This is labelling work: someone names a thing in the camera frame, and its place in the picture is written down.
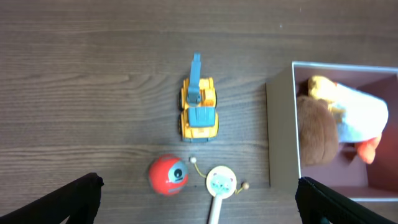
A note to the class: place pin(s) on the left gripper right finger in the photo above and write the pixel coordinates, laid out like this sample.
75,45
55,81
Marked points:
319,204

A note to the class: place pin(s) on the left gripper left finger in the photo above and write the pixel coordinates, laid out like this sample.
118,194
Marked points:
76,202

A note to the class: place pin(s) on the brown plush toy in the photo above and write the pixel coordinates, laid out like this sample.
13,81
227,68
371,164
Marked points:
317,132

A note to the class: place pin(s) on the white plush duck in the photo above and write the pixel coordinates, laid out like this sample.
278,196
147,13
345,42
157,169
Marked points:
360,117

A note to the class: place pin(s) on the yellow toy crane truck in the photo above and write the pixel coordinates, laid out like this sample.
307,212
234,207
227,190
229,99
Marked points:
198,120

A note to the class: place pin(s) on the white box pink interior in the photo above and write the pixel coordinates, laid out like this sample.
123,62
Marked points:
347,173

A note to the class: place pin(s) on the red ball toy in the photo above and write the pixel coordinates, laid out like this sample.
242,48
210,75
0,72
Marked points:
168,175

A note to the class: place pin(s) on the yellow cat rattle drum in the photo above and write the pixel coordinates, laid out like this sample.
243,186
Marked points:
221,183

